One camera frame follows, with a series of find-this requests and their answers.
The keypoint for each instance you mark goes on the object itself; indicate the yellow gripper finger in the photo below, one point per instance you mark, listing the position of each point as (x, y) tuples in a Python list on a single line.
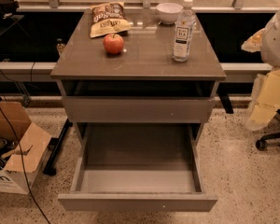
[(265, 100)]

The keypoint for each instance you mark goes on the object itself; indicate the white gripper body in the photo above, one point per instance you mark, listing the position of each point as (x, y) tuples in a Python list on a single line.
[(276, 44)]

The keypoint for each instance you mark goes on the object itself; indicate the clear plastic water bottle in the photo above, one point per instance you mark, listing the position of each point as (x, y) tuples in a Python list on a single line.
[(184, 27)]

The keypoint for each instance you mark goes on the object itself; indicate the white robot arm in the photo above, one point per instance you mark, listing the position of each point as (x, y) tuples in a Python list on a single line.
[(270, 52)]

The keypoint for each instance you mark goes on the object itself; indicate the grey drawer cabinet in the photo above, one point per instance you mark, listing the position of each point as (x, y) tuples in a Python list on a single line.
[(144, 69)]

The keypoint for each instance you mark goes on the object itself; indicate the open grey middle drawer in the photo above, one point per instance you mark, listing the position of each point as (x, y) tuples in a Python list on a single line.
[(138, 167)]

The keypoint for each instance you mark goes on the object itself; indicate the closed grey top drawer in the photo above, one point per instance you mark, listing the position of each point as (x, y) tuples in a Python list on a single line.
[(137, 110)]

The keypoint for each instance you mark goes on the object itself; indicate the white bowl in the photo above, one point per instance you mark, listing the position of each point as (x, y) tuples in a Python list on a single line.
[(168, 12)]

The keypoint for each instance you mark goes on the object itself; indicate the red apple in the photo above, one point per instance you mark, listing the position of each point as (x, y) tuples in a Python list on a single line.
[(113, 44)]

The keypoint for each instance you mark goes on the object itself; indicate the chips bag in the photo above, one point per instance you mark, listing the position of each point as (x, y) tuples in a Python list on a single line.
[(108, 18)]

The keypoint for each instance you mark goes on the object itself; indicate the black table leg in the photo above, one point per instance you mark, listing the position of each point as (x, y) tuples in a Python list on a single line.
[(55, 145)]

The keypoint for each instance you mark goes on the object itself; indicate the cardboard box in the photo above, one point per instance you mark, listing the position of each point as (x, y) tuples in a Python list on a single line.
[(23, 146)]

